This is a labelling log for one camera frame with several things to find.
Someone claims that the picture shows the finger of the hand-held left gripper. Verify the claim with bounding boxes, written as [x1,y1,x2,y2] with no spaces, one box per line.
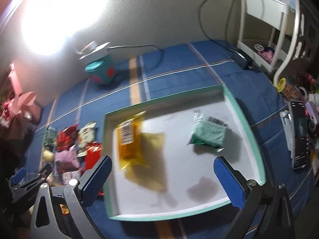
[9,167,28,187]
[24,164,54,192]

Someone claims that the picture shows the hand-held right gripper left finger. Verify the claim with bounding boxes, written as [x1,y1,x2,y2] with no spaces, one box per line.
[30,155,113,239]

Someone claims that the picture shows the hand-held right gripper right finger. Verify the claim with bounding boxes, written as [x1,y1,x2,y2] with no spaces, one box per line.
[213,156,298,239]

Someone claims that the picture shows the large red snack packet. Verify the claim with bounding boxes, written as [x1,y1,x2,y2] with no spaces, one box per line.
[85,143,103,171]

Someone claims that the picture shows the pink snack packet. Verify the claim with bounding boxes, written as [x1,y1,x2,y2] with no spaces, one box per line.
[53,147,80,173]

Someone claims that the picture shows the yellow snack packet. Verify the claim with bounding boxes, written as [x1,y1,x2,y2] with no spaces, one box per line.
[114,111,150,171]

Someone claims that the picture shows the mint green snack packet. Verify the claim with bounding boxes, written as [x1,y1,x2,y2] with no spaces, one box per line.
[186,112,230,153]

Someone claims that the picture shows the white tray box teal rim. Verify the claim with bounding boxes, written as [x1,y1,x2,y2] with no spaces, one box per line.
[103,85,266,221]

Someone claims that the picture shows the small green snack packet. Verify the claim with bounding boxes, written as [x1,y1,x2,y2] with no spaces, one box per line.
[44,127,57,147]

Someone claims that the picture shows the cream snack packet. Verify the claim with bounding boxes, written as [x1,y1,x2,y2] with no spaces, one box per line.
[76,122,97,157]

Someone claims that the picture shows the small red snack packet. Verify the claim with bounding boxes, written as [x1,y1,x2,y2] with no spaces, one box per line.
[56,126,80,150]

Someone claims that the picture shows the dark gift box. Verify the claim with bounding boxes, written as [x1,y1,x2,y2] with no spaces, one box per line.
[21,102,44,126]

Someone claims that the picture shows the pink bow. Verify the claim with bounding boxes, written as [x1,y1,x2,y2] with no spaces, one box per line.
[7,63,36,116]

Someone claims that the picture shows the white phone holder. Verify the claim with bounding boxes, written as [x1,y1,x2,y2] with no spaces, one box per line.
[280,110,296,152]

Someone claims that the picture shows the black smartphone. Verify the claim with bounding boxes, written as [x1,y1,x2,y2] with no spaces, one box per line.
[289,100,312,170]

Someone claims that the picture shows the teal cube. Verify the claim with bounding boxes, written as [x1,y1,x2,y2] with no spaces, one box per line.
[84,55,115,84]

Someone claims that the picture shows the lavender device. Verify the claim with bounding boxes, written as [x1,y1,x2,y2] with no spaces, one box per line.
[305,101,319,130]

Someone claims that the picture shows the colourful cylinder can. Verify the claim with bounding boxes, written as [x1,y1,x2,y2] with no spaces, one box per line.
[277,78,308,102]

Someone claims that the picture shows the black power adapter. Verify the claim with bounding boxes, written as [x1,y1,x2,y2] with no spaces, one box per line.
[230,50,255,70]

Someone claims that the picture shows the blue plaid blanket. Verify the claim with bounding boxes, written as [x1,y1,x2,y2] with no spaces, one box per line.
[15,40,314,239]

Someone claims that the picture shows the white power strip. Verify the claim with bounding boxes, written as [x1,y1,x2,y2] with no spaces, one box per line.
[75,41,110,60]

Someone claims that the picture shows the pink flowers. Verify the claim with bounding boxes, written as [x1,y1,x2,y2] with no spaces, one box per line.
[298,72,319,94]

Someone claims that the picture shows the pink packets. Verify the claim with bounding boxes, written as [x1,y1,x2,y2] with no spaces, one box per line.
[259,50,275,61]

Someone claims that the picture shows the white shelf rack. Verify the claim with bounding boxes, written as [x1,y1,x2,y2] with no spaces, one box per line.
[237,0,314,85]

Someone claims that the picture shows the dark cable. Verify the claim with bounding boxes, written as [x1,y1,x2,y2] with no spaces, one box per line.
[198,0,237,53]
[225,0,237,50]

